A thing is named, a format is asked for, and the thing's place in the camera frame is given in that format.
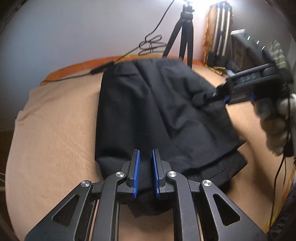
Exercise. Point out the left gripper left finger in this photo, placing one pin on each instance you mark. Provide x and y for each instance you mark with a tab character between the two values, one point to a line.
91	210

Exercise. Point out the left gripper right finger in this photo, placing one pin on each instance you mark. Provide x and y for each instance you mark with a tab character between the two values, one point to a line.
201	211

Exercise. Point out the black camera tripod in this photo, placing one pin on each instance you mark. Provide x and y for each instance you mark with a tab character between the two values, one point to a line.
184	26

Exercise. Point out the black pants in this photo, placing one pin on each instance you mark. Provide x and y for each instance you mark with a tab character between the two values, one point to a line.
146	104

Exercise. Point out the right hand grey glove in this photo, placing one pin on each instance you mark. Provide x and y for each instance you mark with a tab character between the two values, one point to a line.
274	120

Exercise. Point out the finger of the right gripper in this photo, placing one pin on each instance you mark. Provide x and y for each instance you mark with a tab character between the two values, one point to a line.
220	93

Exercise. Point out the beige bed blanket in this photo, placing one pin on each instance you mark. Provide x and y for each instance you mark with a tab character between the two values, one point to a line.
53	148

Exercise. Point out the silver tripod legs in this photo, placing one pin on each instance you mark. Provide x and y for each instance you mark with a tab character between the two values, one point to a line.
216	36

